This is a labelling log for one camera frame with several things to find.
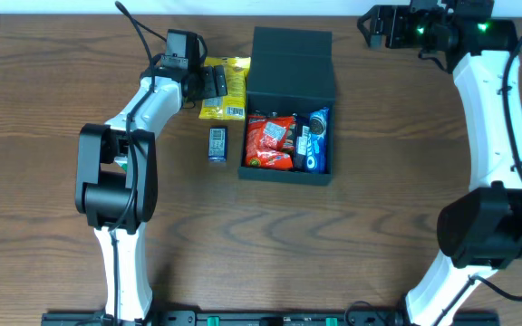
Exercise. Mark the small blue gum pack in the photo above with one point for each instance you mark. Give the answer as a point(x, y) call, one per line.
point(217, 144)

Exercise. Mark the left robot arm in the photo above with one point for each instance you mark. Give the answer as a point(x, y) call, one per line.
point(117, 183)

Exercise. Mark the red snack bag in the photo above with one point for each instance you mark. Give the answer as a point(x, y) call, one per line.
point(265, 140)

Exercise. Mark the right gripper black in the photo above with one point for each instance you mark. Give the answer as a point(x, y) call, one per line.
point(393, 33)

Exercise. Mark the black box container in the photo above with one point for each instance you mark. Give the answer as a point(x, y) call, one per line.
point(291, 72)

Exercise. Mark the Haribo candy bag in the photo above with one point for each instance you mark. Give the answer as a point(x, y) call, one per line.
point(270, 115)

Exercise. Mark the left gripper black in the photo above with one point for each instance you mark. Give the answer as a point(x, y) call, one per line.
point(211, 82)

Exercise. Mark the dark blue bar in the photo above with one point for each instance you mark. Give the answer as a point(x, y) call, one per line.
point(302, 133)

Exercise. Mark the yellow snack bag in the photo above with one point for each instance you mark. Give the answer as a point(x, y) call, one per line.
point(232, 105)

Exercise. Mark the blue Oreo pack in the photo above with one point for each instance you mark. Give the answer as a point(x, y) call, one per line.
point(316, 143)

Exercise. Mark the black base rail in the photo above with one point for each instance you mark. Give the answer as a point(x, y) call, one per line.
point(191, 318)

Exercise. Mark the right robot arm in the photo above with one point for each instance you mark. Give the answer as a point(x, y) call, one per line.
point(479, 234)

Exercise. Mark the green bar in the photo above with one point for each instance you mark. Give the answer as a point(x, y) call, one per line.
point(122, 162)

